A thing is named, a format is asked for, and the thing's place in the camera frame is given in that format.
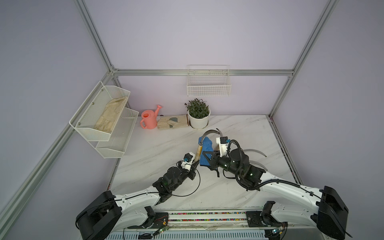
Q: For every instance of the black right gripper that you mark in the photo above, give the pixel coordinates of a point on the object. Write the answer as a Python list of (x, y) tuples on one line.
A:
[(215, 158)]

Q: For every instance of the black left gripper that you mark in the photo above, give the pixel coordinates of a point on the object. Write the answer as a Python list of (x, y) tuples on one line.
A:
[(191, 175)]

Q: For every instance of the blue fluffy rag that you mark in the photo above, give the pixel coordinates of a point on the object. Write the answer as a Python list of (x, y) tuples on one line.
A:
[(205, 156)]

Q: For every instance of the sickle with wooden handle middle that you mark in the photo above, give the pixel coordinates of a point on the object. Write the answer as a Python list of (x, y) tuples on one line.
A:
[(259, 165)]

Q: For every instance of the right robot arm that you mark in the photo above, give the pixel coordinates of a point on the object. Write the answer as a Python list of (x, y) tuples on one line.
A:
[(321, 208)]

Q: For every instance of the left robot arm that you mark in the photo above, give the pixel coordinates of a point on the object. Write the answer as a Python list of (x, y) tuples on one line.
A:
[(126, 207)]

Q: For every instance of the white plant pot with saucer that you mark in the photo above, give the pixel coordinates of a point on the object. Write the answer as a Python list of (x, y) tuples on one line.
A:
[(199, 124)]

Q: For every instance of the beige work glove on table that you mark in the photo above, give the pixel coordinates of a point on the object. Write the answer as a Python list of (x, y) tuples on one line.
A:
[(172, 122)]

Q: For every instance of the green potted plant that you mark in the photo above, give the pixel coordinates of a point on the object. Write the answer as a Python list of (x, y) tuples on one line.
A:
[(197, 108)]

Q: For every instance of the pink watering can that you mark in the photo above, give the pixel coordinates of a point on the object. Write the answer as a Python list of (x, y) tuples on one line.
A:
[(149, 118)]

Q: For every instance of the white mesh lower shelf basket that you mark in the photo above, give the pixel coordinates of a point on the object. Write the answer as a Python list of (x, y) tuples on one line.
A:
[(119, 140)]

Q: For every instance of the white mesh shelf basket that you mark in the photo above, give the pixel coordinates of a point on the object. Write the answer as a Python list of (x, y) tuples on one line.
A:
[(86, 117), (119, 140)]

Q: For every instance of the white mesh upper shelf basket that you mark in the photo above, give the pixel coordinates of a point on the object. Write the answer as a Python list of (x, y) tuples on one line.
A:
[(86, 117)]

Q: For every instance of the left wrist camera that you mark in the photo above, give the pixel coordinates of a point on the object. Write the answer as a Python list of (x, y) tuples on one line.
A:
[(188, 161)]

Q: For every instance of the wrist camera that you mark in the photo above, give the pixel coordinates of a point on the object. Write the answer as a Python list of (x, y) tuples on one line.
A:
[(223, 143), (188, 161)]

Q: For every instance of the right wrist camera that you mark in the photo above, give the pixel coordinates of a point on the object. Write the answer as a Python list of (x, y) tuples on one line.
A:
[(223, 143)]

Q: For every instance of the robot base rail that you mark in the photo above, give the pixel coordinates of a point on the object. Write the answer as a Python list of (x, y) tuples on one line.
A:
[(214, 225)]

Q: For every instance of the white wire wall basket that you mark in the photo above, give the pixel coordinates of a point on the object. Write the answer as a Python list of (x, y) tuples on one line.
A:
[(208, 81)]

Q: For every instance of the aluminium frame profile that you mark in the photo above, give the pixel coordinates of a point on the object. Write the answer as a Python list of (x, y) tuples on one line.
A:
[(22, 197)]

